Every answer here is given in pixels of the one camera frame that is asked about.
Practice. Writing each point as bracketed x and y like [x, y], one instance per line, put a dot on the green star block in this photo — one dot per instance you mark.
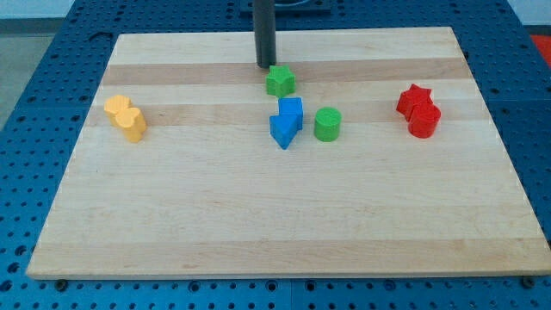
[280, 81]

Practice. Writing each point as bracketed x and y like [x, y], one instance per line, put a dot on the blue triangle block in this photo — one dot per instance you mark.
[283, 128]

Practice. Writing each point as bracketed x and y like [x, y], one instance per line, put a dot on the light wooden board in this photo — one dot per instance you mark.
[208, 194]

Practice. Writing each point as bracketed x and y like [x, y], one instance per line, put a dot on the yellow heart block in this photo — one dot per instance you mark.
[132, 124]

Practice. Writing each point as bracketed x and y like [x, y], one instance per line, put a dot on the yellow pentagon block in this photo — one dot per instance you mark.
[114, 105]

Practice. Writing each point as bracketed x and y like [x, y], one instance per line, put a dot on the blue cube block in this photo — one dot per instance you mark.
[292, 106]

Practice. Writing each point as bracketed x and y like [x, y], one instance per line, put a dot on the red star block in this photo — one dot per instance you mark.
[412, 98]

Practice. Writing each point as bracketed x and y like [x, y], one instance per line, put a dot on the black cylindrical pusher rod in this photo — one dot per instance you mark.
[264, 26]

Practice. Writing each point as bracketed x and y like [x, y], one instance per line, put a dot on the red cylinder block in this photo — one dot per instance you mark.
[424, 120]

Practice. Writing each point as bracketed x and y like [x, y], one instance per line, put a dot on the green cylinder block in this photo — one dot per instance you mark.
[327, 123]

